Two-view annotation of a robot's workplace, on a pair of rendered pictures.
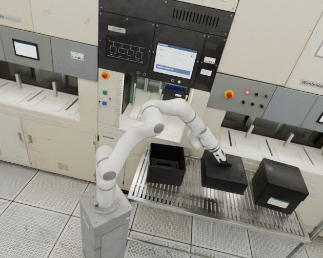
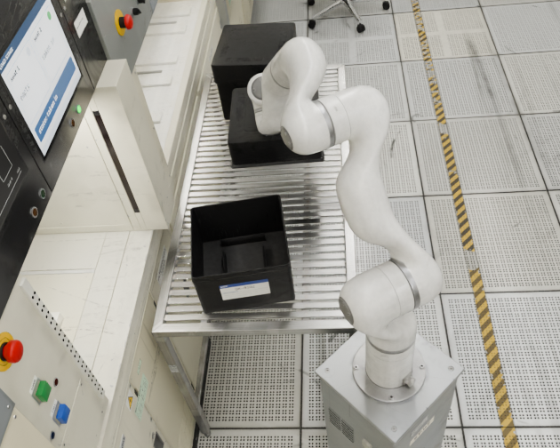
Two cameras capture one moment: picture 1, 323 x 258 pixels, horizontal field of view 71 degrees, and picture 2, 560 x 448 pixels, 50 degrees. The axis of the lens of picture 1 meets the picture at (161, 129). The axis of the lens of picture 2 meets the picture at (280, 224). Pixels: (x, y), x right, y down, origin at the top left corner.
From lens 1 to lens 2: 1.51 m
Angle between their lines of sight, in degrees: 61
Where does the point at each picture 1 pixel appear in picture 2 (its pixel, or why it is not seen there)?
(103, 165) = (429, 268)
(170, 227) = (272, 340)
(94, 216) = (438, 377)
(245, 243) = not seen: hidden behind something
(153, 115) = (363, 97)
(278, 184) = not seen: hidden behind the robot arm
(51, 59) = not seen: outside the picture
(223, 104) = (128, 55)
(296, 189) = (289, 34)
